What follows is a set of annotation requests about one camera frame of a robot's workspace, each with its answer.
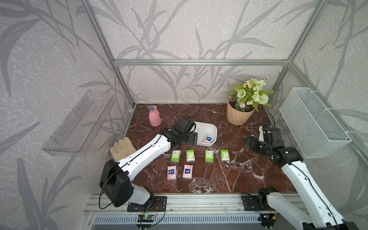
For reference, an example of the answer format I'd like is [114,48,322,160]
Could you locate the pink spray bottle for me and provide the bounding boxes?
[146,105,162,127]

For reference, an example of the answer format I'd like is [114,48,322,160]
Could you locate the clear acrylic wall shelf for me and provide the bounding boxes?
[41,90,116,157]

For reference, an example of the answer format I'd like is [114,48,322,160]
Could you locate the white storage box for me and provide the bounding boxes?
[191,121,218,147]

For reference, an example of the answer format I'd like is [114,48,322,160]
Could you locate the right circuit board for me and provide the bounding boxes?
[259,213,278,223]

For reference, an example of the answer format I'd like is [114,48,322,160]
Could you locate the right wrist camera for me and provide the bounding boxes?
[258,126,264,142]

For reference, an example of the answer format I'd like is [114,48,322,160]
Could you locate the artificial green white flowers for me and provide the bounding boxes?
[229,77,274,113]

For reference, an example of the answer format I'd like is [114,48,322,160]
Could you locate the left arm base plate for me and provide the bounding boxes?
[127,196,167,213]

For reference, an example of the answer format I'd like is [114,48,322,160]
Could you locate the beige work glove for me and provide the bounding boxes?
[109,137,137,162]

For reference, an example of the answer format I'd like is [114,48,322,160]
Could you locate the aluminium front rail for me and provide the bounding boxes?
[83,193,328,216]

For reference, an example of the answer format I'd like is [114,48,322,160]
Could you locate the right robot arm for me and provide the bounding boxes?
[243,126,357,230]

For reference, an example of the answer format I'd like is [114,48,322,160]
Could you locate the beige flower pot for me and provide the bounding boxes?
[226,96,254,126]

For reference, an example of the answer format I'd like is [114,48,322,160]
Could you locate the green tissue pack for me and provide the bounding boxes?
[171,150,181,163]
[186,149,196,163]
[220,149,230,162]
[205,150,214,163]

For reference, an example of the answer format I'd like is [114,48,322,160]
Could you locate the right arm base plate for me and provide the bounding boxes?
[241,194,276,212]

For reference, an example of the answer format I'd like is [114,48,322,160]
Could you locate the left green circuit board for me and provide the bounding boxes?
[137,214,156,224]

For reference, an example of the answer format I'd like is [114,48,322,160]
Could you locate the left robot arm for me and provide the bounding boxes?
[99,116,198,209]

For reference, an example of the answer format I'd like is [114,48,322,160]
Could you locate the white wire mesh basket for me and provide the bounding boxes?
[279,87,352,159]

